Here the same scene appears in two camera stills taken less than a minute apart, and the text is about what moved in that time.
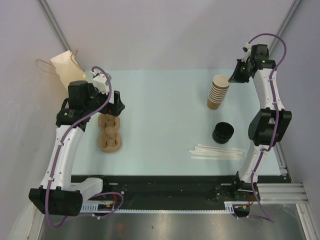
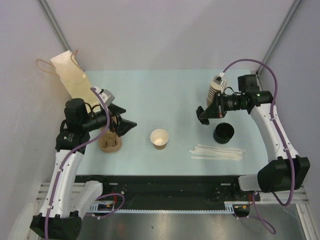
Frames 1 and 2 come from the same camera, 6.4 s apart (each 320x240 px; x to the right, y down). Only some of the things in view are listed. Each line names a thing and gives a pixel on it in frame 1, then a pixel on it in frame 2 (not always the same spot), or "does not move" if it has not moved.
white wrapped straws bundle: [209, 152] does not move
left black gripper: [114, 109] -> [122, 125]
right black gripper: [236, 77] -> [217, 109]
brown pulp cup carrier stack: [109, 139] does not move
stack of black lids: [223, 132] does not move
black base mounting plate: [169, 187] does not move
